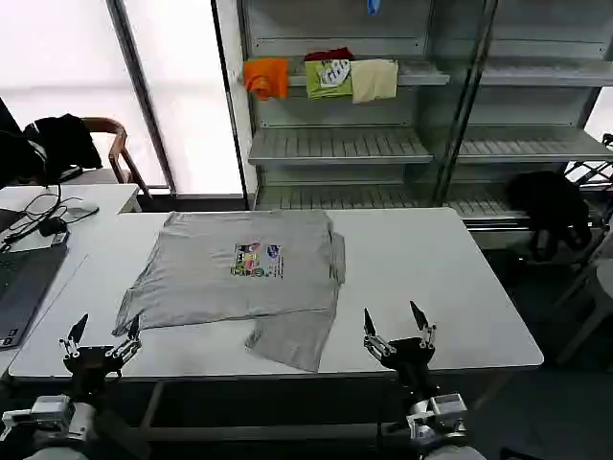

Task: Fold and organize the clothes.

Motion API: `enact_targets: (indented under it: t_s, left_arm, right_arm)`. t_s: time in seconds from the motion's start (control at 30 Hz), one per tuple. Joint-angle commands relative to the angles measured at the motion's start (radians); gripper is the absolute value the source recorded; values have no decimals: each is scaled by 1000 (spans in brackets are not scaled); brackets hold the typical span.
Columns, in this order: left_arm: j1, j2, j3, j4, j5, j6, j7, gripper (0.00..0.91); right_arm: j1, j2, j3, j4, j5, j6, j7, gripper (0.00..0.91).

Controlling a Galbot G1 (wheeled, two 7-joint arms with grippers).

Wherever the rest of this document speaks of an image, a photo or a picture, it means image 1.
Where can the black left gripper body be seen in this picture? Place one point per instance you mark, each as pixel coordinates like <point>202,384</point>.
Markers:
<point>88,369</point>

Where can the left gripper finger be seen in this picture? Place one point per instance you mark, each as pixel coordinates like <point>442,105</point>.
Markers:
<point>76,333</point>
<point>128,338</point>

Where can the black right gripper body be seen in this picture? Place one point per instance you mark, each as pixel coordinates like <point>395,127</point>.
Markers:
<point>412,364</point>

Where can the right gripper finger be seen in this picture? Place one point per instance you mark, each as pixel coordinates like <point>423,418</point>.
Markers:
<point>372,335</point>
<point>421,321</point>

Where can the grey printed T-shirt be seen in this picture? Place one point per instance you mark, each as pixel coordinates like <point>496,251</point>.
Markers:
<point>230,287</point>

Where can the grey laptop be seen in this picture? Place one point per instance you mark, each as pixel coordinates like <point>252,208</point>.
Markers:
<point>24,287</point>

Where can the small black puck device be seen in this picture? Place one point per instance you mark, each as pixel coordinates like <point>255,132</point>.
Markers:
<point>52,226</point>

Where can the white computer mouse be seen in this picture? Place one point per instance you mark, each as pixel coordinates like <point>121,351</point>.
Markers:
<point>84,209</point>

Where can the white side desk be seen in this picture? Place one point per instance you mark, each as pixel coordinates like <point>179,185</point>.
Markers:
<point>112,196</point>

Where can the black jacket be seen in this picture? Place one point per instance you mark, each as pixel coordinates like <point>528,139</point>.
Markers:
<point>62,144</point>

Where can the black monitor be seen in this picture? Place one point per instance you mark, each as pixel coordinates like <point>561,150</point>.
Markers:
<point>9,153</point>

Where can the grey shelf rack with clothes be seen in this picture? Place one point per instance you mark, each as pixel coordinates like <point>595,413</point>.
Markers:
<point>345,144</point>

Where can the wooden chair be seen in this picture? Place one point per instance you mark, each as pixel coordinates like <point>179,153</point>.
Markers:
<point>117,144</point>

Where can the empty grey shelf rack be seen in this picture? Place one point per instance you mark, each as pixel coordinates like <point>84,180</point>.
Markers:
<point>527,139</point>

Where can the black lattice folding rack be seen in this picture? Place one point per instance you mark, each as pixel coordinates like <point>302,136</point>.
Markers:
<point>589,172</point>

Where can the dark window mullion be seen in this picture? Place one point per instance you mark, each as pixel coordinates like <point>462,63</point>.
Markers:
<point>141,96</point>

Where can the white table with metal frame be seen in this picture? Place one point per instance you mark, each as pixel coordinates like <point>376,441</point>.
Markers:
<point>239,432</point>

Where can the black vertical post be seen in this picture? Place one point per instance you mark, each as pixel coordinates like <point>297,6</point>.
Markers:
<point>230,105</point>

